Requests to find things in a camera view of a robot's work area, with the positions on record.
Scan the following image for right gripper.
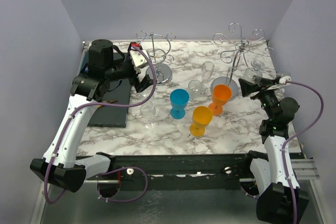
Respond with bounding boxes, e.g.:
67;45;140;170
241;76;281;120

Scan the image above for tall clear flute glass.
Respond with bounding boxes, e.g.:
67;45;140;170
201;61;214;94

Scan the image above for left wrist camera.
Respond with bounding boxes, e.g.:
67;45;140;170
129;42;148;74

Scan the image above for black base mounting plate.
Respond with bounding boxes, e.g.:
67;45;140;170
110;154;258;195

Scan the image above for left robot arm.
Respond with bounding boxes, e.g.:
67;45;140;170
30;39;155;193

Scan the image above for aluminium rail frame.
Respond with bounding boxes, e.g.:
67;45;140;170
28;40;321;224

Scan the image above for short ribbed clear glass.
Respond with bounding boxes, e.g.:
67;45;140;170
188;79;202;100

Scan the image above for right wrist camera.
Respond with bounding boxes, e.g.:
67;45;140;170
275;72;291;87

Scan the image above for scrolled chrome glass rack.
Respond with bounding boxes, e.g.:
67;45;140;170
212;23;274;100

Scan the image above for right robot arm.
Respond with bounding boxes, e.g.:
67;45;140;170
238;78;309;223

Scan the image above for yellow handled pliers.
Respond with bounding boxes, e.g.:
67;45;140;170
98;100;117;108

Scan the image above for blue plastic goblet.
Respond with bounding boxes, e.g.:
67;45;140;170
170;89;190;120

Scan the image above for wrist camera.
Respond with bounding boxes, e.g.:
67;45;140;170
275;72;291;87
129;42;148;74

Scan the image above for purple cable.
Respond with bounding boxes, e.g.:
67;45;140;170
243;79;325;224
43;45;158;205

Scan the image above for orange plastic goblet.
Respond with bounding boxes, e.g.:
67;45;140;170
208;84;232;116

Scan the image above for dark tool mat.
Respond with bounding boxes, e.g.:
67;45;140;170
77;51;135;128

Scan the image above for small clear wine glass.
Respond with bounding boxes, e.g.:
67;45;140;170
243;60;265;83

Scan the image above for clear stemmed wine glass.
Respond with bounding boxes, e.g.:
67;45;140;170
140;101;156;129

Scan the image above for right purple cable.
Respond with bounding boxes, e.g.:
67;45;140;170
243;79;325;224

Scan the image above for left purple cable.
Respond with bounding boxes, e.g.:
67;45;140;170
43;45;158;205

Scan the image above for clear ribbed wine glass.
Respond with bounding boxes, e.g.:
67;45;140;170
139;86;152;100

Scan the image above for yellow plastic goblet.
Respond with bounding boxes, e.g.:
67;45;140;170
190;106;213;137

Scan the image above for round chrome glass rack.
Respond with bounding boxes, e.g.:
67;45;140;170
136;31;176;86

